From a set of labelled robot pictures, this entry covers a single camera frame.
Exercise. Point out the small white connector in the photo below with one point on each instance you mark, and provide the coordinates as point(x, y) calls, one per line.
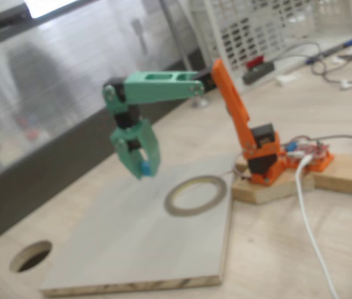
point(346, 84)

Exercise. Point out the dark small box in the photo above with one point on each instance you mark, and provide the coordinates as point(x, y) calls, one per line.
point(6, 17)

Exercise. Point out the blue pen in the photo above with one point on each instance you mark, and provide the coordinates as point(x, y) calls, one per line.
point(331, 51)

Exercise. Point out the grey-white plywood board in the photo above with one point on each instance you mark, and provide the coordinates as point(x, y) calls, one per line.
point(132, 233)

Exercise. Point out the white plastic basket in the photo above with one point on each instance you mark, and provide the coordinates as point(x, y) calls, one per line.
point(272, 25)

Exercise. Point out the grey translucent desk divider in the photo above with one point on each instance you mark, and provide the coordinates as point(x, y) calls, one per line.
point(54, 93)

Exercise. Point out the red controller circuit board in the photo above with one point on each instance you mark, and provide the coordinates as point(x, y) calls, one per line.
point(306, 149)

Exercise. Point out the black power strip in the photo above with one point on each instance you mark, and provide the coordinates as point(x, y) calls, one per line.
point(258, 71)

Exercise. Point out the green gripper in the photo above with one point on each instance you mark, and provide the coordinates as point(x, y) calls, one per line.
point(136, 137)

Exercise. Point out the wooden robot base mount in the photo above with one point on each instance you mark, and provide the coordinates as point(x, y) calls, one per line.
point(344, 174)

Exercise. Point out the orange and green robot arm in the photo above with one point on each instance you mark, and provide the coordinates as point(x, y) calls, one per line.
point(235, 106)

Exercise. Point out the small blue cube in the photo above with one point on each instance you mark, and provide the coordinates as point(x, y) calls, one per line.
point(146, 168)

